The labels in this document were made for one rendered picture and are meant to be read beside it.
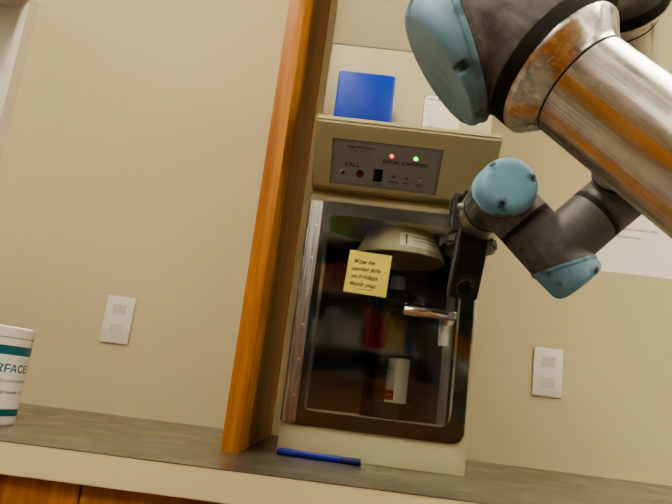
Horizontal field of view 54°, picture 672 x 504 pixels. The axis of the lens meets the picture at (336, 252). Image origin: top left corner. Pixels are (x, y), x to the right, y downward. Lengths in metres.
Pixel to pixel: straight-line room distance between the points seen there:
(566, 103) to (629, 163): 0.06
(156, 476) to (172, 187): 0.97
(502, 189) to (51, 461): 0.66
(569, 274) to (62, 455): 0.67
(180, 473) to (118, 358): 0.82
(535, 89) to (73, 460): 0.70
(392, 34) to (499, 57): 0.84
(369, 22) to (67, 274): 0.95
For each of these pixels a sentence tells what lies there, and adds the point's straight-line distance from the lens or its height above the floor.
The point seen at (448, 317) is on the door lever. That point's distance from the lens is 1.11.
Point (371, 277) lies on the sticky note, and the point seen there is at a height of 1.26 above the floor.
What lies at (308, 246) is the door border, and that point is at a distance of 1.17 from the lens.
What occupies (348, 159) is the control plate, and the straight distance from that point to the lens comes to 1.16.
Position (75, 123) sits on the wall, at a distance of 1.86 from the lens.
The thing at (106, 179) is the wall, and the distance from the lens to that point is 1.78.
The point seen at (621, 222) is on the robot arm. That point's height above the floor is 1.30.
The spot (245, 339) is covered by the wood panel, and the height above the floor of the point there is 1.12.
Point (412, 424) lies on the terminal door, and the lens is 1.15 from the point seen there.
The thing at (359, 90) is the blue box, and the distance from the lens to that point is 1.17.
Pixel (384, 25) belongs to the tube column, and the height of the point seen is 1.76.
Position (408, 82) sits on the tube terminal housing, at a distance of 1.30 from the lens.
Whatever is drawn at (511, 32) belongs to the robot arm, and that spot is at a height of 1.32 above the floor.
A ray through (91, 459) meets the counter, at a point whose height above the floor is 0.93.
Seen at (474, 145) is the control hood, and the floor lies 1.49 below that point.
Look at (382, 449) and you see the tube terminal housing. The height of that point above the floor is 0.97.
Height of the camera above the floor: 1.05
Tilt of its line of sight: 12 degrees up
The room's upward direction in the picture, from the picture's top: 7 degrees clockwise
